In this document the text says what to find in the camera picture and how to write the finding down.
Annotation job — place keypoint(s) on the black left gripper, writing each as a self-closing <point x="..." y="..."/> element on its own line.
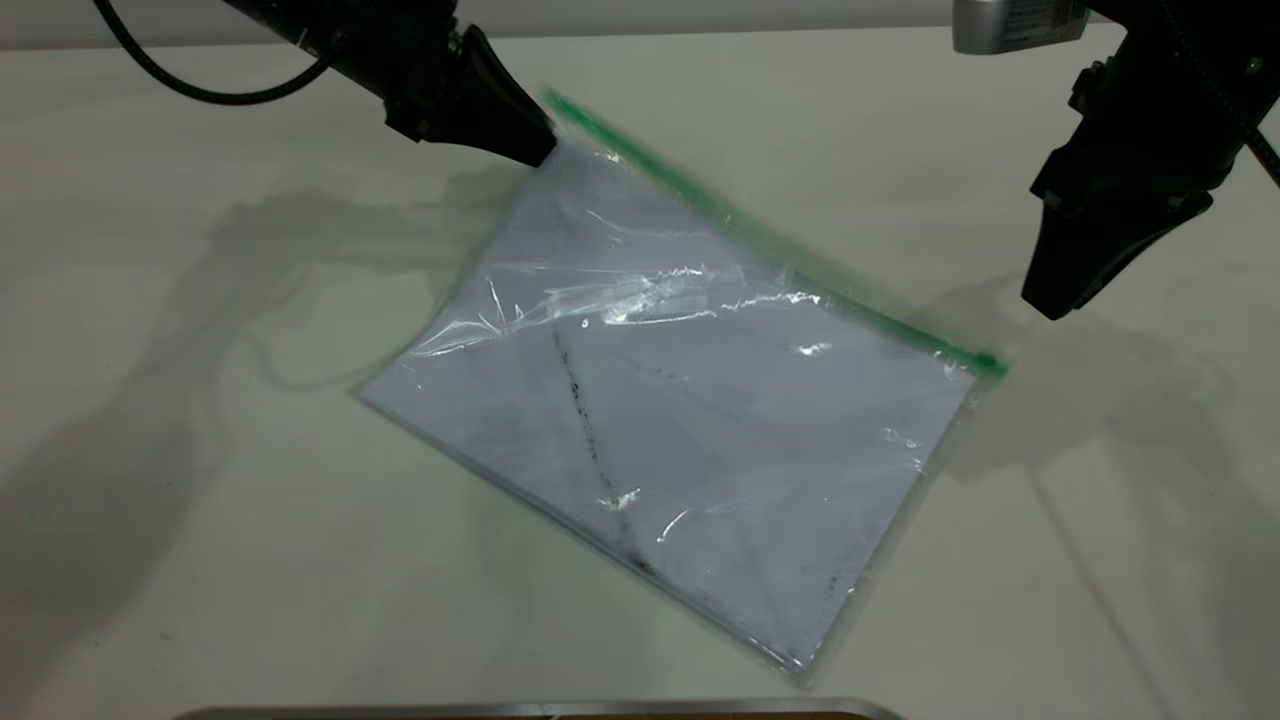
<point x="410" y="60"/>

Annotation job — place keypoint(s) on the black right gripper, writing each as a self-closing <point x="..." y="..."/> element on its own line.
<point x="1150" y="130"/>

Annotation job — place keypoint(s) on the green zipper slider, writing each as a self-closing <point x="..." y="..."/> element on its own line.
<point x="985" y="361"/>

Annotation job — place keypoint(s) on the clear plastic zipper bag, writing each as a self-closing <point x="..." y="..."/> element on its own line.
<point x="700" y="420"/>

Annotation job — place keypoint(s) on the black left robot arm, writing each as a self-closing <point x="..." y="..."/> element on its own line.
<point x="270" y="10"/>

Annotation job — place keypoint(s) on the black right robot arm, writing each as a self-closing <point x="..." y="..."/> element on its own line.
<point x="1140" y="10"/>

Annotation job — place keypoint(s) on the silver metal edge strip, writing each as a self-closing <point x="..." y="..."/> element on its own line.
<point x="500" y="708"/>

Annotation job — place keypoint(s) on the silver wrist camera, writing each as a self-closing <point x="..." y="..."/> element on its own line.
<point x="1010" y="25"/>

